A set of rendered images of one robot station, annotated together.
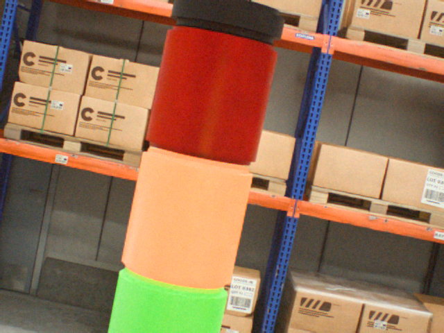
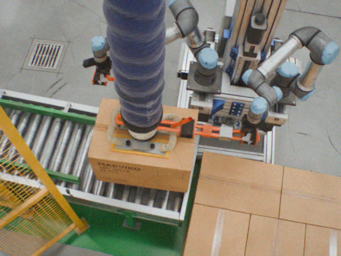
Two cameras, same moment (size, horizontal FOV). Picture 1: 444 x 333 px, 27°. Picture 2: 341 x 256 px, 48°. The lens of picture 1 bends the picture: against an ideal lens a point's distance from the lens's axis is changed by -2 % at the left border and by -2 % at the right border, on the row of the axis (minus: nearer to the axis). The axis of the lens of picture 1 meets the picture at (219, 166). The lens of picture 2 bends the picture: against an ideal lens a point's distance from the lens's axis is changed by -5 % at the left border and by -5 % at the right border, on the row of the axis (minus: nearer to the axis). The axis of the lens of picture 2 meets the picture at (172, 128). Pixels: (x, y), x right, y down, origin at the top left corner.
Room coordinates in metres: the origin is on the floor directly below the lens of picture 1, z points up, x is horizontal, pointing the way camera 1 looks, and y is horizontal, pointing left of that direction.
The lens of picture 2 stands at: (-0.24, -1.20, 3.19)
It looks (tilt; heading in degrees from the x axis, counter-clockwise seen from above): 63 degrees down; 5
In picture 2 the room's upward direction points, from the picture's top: 4 degrees clockwise
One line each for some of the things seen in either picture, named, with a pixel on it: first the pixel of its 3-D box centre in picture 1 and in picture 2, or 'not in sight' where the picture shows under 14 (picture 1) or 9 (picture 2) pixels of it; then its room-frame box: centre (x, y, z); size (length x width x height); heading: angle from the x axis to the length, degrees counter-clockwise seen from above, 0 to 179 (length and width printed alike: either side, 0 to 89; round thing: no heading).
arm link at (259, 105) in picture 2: not in sight; (258, 108); (0.80, -1.53, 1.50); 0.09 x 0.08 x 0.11; 138
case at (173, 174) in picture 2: not in sight; (145, 146); (0.78, -0.95, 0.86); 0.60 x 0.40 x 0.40; 91
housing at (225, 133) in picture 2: not in sight; (225, 134); (0.79, -1.41, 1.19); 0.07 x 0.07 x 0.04; 1
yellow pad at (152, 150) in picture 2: not in sight; (140, 145); (0.69, -0.95, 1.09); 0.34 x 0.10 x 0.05; 91
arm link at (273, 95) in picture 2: not in sight; (268, 95); (0.88, -1.58, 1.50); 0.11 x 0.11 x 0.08; 48
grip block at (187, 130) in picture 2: not in sight; (187, 128); (0.78, -1.20, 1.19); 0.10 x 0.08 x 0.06; 1
